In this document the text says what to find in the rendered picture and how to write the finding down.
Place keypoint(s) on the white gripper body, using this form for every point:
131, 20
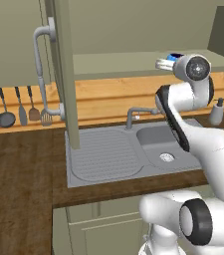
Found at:
164, 64

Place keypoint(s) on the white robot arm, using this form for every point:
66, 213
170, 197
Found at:
216, 149

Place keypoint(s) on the blue mug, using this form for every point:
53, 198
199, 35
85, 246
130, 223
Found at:
174, 56

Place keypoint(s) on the olive base cabinet drawer front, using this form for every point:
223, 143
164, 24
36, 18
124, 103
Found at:
103, 207

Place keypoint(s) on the olive base cabinet door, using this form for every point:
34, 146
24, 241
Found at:
110, 237

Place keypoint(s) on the grey tap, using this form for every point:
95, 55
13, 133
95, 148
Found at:
130, 116

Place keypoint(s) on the grey soap dispenser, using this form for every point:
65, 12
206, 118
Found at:
216, 113

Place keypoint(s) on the grey sink with drainer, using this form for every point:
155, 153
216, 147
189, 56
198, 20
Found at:
107, 156

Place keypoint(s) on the grey slotted spatula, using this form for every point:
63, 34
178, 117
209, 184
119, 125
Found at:
46, 118

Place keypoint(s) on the brown spatula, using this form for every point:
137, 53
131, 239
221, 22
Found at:
34, 113

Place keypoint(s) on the dark grey ladle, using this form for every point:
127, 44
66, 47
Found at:
5, 119

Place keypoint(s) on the olive closed wall cabinet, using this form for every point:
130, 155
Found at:
12, 43

